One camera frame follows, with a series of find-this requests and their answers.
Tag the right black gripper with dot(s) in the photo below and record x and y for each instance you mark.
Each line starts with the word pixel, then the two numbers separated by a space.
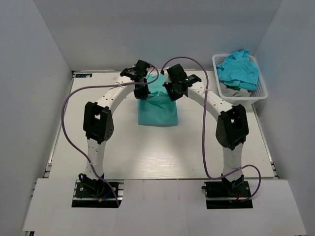
pixel 172 97

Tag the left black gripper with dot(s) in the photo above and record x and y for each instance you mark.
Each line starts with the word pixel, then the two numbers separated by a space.
pixel 142 95

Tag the teal green t shirt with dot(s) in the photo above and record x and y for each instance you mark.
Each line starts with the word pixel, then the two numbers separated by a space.
pixel 157 109

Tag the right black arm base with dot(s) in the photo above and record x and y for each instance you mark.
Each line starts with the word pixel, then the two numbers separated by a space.
pixel 218 197

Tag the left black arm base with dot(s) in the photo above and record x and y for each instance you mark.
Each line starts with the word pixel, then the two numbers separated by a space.
pixel 94 193

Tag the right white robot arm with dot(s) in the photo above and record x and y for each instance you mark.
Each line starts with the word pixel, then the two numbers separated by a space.
pixel 232 124

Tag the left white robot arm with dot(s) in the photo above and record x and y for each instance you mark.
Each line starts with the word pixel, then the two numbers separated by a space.
pixel 98 116

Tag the grey cloth in basket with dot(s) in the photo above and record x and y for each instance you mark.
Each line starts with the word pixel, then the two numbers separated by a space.
pixel 233 91

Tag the blue t shirt in basket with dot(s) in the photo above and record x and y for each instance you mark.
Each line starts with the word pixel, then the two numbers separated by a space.
pixel 238 71

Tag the blue label sticker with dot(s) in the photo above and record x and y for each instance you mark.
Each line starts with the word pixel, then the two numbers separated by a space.
pixel 84 75

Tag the white plastic basket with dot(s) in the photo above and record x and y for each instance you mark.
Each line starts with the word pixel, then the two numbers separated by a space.
pixel 258 94

